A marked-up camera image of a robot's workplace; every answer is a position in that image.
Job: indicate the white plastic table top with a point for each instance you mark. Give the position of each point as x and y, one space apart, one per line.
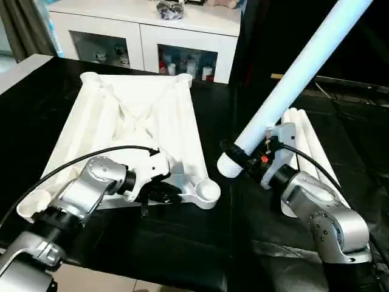
106 127

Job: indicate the white plastic table leg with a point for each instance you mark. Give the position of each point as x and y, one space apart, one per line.
301 140
314 143
298 70
287 117

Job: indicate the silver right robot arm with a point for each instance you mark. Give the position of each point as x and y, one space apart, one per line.
334 219

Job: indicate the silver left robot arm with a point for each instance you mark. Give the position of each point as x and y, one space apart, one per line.
91 176

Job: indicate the black work mat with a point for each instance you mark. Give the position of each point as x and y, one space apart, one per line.
182 243

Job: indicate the small white jar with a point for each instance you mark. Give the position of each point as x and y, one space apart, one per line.
207 73

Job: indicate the small yellow label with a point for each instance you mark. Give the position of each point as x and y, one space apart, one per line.
277 76

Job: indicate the black box with label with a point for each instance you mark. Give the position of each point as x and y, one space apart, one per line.
258 45

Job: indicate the red white bottle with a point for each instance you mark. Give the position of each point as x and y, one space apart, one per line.
164 64

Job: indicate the white toy figurine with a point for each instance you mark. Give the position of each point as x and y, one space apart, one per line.
124 61

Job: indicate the white glass door cabinet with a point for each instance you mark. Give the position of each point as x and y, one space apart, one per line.
146 33

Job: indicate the dark crumpled bundle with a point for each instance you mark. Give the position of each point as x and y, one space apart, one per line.
170 9

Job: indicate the grey curtain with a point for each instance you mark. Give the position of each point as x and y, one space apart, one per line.
21 27

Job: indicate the black long rail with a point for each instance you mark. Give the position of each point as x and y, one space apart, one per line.
352 82

